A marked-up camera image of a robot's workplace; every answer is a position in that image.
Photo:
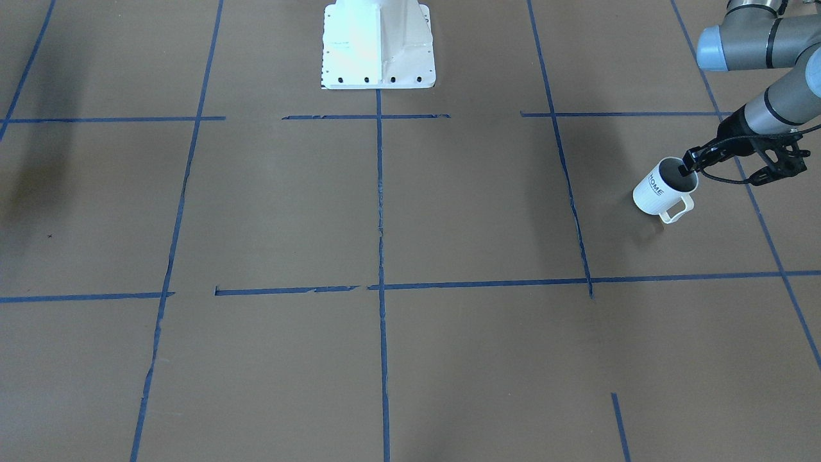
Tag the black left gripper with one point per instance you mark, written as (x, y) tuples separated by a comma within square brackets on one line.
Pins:
[(729, 133)]

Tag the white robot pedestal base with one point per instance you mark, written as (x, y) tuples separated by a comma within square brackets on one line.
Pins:
[(377, 45)]

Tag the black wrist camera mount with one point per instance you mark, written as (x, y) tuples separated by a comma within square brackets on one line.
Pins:
[(782, 156)]

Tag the white ribbed mug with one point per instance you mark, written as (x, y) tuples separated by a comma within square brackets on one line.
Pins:
[(666, 191)]

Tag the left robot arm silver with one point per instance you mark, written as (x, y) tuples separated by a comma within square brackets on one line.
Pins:
[(756, 35)]

